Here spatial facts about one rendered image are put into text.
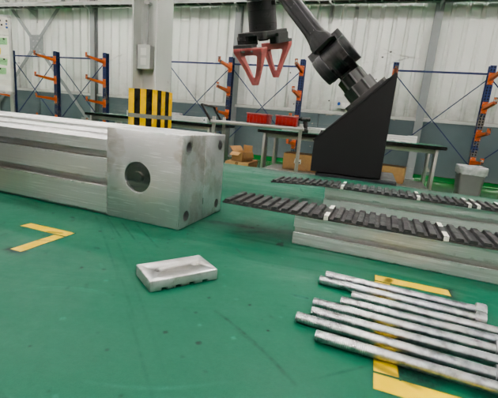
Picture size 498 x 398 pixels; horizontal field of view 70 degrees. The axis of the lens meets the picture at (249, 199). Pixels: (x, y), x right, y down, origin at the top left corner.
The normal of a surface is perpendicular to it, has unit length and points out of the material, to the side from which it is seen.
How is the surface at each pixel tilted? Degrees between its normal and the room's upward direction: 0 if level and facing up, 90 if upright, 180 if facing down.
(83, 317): 0
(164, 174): 90
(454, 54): 90
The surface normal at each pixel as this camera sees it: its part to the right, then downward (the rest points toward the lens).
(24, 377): 0.09, -0.97
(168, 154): -0.35, 0.18
